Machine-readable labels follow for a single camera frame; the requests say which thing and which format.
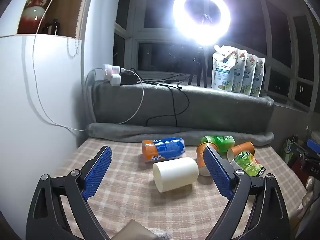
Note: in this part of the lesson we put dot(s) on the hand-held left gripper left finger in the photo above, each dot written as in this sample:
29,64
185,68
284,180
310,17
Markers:
97,173

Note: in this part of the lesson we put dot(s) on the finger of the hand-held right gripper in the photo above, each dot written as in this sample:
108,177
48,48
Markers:
314,145

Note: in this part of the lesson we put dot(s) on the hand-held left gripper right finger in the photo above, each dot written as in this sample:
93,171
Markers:
218,176

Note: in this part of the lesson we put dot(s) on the white cup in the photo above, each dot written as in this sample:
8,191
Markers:
176,176

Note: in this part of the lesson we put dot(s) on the orange and blue cup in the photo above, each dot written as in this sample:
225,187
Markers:
162,150

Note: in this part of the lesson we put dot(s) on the pale cloth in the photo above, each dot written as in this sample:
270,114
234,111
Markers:
309,188

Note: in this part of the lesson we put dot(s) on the green box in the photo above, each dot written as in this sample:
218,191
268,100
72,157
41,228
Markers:
287,151

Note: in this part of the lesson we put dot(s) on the plaid cloth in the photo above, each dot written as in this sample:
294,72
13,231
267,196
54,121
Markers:
132,192

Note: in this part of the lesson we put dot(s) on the grey blanket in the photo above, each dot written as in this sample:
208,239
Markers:
212,110

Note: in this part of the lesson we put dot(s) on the brown paper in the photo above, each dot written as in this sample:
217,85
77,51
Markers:
138,231

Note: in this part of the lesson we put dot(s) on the white spouted refill pouch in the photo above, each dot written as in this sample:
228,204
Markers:
250,77
259,80
240,75
223,67

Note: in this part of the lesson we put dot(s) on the white cabinet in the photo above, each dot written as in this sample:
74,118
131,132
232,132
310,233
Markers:
37,105

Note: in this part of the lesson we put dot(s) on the white plug adapter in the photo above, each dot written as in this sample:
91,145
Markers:
115,80

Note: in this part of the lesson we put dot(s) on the black power adapter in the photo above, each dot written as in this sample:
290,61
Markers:
128,78

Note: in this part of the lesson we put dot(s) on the white power strip with plugs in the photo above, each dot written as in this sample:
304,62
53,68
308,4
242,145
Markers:
109,72

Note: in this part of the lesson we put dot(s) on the black tripod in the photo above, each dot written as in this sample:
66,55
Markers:
199,65

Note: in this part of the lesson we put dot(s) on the dark bottle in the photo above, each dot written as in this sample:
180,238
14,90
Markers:
53,26

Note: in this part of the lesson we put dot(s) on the red and white vase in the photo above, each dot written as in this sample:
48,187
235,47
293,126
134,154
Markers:
35,10

